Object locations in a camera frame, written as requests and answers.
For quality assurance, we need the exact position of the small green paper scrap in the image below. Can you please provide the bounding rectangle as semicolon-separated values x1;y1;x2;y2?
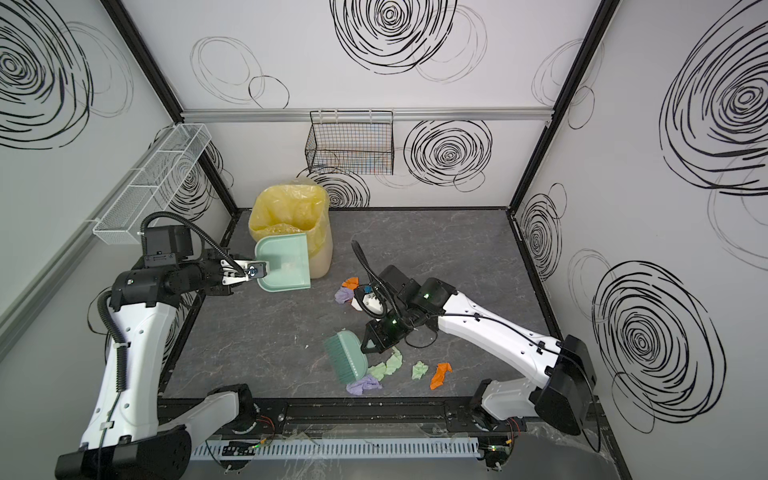
367;347;403;381

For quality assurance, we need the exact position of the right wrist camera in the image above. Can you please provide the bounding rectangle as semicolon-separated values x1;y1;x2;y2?
351;286;385;319

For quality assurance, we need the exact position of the orange paper scrap front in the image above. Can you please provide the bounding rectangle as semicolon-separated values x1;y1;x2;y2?
429;362;453;391

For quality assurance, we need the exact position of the green paper scrap front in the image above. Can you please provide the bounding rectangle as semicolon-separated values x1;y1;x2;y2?
411;361;429;380

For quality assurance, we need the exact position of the beige bin with yellow bag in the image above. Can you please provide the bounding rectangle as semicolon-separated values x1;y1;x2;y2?
248;178;333;279

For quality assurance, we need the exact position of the black wire basket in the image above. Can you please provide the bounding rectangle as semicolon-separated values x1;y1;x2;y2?
304;109;395;175

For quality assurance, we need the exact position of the green hand brush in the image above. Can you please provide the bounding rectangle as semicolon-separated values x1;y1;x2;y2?
323;330;369;385

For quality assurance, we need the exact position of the orange paper scrap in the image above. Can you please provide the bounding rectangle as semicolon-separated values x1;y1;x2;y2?
429;362;453;391
342;277;360;290

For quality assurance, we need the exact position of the clear wall shelf tray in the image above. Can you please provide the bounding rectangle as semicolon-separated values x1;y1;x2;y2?
92;124;213;245

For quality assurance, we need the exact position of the small purple paper scrap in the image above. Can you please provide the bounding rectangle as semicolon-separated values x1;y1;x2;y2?
346;375;382;396

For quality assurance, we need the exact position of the white slotted cable duct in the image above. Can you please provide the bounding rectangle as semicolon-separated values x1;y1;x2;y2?
191;437;481;462

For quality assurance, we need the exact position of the orange paper scrap centre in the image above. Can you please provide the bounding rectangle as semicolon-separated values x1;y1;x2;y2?
342;277;360;290

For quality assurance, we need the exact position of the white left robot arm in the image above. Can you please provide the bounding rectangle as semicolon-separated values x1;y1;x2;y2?
55;211;268;479

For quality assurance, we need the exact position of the green dustpan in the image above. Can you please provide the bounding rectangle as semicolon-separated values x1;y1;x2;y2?
246;233;311;293

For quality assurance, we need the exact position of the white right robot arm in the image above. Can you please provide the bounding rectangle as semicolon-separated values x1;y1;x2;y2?
329;241;596;436

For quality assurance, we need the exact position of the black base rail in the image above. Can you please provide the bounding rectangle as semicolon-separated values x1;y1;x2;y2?
158;392;607;436

